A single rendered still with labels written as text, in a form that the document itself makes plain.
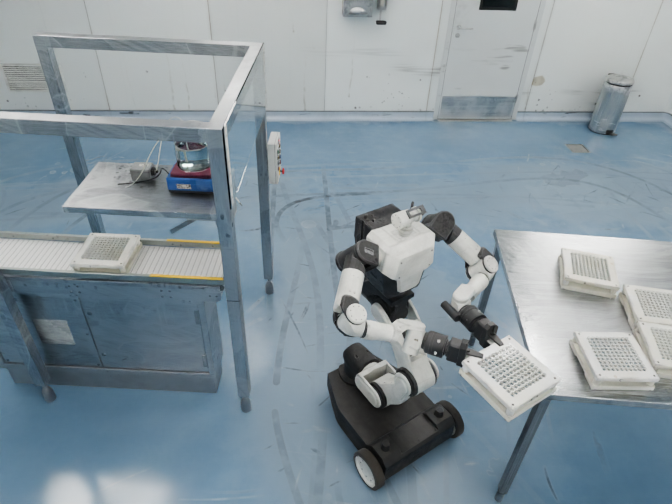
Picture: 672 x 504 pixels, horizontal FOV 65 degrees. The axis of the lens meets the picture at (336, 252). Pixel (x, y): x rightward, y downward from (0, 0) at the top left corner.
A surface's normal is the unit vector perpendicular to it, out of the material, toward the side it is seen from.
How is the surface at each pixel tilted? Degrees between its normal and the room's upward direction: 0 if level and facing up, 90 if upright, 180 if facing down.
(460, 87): 90
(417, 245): 45
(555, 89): 90
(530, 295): 0
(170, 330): 90
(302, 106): 90
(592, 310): 0
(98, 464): 0
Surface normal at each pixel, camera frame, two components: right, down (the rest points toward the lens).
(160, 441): 0.04, -0.79
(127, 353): -0.03, 0.62
